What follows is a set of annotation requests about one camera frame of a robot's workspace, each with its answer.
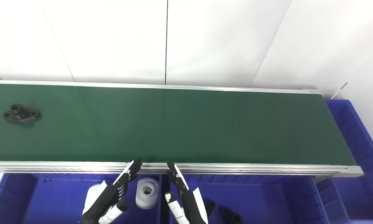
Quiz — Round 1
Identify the green conveyor belt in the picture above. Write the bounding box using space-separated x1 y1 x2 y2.
0 84 357 166
0 80 364 178

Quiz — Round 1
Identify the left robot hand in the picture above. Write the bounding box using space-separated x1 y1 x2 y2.
78 157 142 224

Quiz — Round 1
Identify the thin white stick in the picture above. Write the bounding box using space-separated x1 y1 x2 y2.
332 82 348 99

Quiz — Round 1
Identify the long blue bin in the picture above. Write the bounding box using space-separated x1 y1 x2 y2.
314 99 373 224

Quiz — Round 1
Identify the black flange part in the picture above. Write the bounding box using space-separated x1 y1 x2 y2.
3 104 42 125
204 200 216 219
220 207 244 224

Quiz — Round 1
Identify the blue bin with black parts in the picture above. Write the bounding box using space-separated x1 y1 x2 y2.
161 174 330 224

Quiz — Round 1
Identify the blue bin with white parts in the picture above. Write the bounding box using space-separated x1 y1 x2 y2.
0 173 166 224

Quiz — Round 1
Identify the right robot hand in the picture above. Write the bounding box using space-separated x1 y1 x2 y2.
165 161 209 224

